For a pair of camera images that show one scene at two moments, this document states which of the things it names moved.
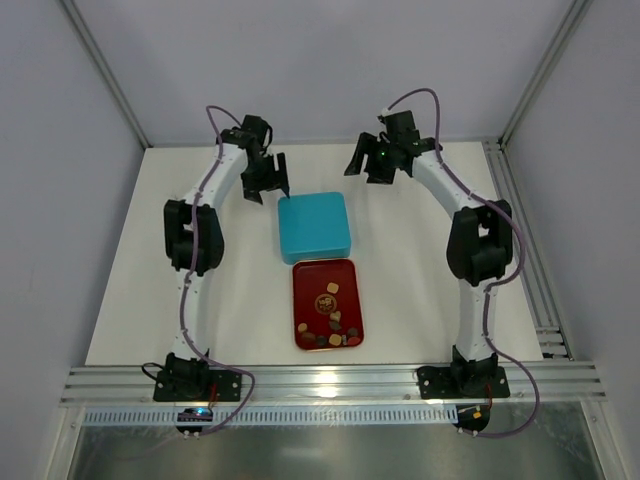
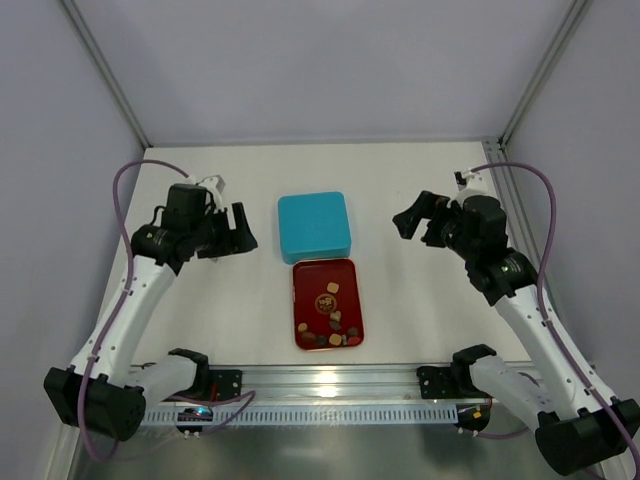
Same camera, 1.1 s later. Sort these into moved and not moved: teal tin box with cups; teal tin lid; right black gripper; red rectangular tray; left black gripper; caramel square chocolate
Moved: right black gripper; left black gripper
Not moved: red rectangular tray; caramel square chocolate; teal tin lid; teal tin box with cups
